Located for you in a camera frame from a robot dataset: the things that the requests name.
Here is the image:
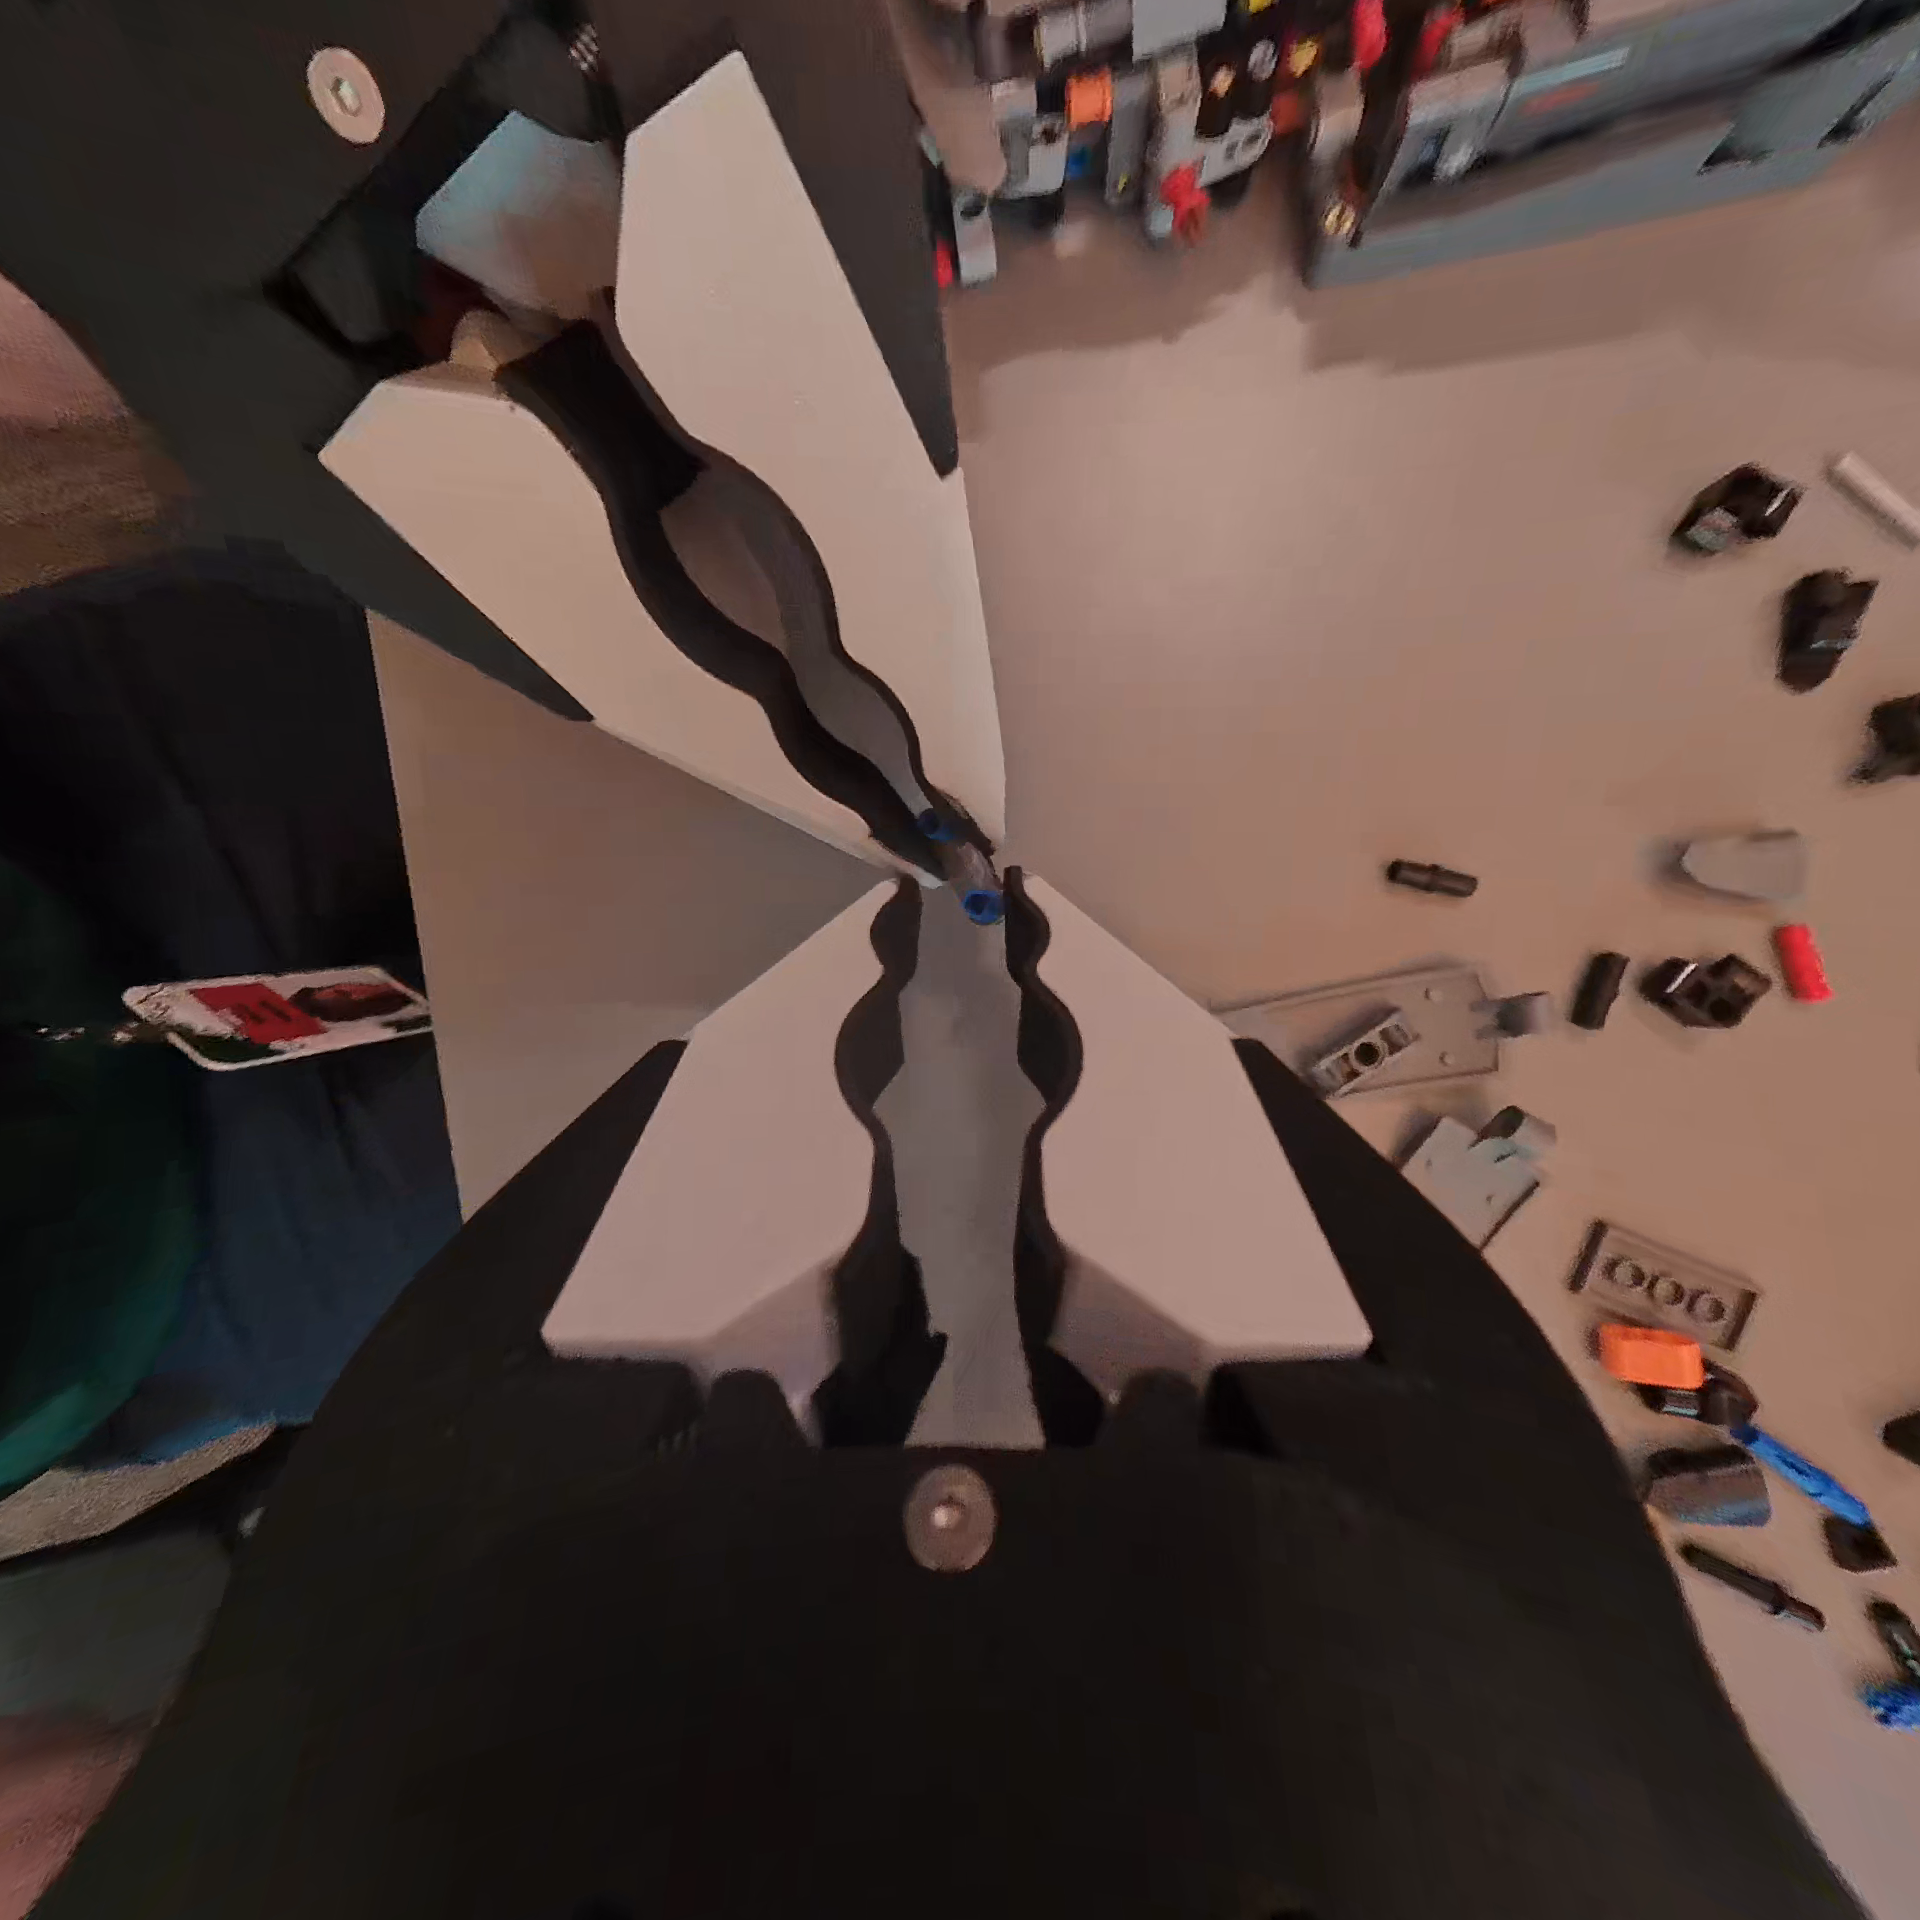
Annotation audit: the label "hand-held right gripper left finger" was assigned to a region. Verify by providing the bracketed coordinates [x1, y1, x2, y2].
[539, 875, 943, 1448]

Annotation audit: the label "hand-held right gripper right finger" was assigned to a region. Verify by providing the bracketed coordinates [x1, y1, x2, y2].
[999, 867, 1376, 1446]

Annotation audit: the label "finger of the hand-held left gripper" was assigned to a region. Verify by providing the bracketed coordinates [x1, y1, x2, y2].
[613, 48, 1010, 863]
[316, 318, 963, 886]

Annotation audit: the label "grey lego car model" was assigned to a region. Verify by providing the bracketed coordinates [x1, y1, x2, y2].
[915, 0, 1920, 294]

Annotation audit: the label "scattered loose lego pieces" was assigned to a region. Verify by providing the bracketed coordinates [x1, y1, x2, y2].
[1381, 451, 1920, 1735]

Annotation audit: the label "printed badge card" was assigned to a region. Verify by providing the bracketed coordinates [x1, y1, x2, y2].
[124, 965, 434, 1071]

